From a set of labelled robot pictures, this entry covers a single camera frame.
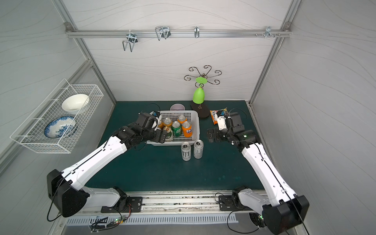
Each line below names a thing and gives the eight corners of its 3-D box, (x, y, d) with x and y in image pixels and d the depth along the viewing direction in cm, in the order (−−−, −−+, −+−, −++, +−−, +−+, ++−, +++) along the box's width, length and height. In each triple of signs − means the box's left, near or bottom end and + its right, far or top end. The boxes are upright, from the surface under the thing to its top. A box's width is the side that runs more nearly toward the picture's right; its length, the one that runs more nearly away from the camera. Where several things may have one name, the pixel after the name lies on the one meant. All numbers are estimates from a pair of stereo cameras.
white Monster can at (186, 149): (182, 161, 90) (181, 150, 79) (182, 152, 94) (181, 141, 83) (191, 161, 90) (191, 150, 79) (191, 152, 94) (191, 141, 83)
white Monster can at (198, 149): (194, 158, 91) (194, 148, 80) (194, 150, 95) (194, 139, 84) (202, 158, 91) (204, 148, 80) (202, 150, 95) (203, 139, 84)
